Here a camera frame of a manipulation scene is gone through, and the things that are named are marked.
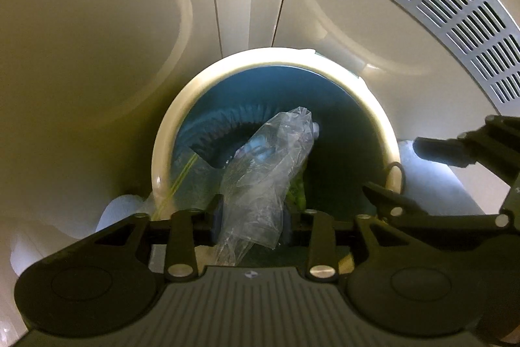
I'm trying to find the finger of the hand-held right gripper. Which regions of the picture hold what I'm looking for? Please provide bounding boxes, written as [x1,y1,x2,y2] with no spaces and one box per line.
[361,181,512,231]
[412,114,520,186]

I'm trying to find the green plastic packaging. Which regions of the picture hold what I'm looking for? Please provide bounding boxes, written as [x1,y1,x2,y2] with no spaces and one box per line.
[284,168,309,209]

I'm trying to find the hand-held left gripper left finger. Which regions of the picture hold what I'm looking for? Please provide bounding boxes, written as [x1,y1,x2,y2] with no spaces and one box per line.
[88,201,225,278]

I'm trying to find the beige cabinet door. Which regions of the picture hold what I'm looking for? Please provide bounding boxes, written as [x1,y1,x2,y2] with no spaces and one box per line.
[0,0,222,250]
[272,0,520,153]

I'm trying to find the person's right leg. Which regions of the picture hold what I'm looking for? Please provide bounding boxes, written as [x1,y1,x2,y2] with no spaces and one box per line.
[396,140,488,215]

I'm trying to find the person's leg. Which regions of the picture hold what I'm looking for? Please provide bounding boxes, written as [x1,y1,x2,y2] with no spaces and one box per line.
[396,140,488,215]
[8,193,163,278]

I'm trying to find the grey metal vent grille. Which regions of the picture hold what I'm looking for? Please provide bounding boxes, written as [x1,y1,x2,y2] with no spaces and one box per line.
[353,0,520,116]

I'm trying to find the cream round trash bin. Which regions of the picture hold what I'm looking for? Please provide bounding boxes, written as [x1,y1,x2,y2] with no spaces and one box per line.
[150,46,407,250]

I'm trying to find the person's left leg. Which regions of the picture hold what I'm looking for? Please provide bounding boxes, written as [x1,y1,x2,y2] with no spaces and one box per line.
[8,193,163,278]

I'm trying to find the clear plastic bag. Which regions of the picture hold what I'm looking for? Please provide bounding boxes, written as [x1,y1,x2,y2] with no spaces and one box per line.
[211,106,315,266]

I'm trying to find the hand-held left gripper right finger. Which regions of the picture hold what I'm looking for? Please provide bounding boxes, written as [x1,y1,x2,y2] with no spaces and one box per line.
[283,208,412,280]

